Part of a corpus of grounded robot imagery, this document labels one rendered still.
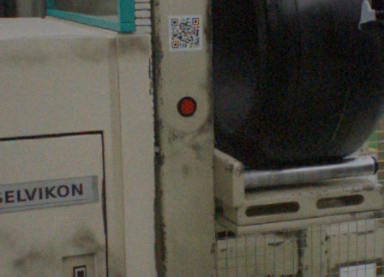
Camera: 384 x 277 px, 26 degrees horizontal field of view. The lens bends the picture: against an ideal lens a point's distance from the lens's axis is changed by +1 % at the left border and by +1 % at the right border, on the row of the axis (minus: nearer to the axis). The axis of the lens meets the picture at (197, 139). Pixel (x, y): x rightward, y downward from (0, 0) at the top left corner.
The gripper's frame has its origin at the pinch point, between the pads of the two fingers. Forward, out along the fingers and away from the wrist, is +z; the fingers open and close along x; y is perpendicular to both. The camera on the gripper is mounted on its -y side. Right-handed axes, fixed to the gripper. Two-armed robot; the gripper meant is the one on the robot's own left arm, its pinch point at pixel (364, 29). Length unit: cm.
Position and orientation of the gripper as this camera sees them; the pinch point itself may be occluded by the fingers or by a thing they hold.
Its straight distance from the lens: 171.0
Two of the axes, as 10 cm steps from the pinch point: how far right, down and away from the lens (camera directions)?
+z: -3.3, -0.5, 9.4
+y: -0.6, -10.0, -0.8
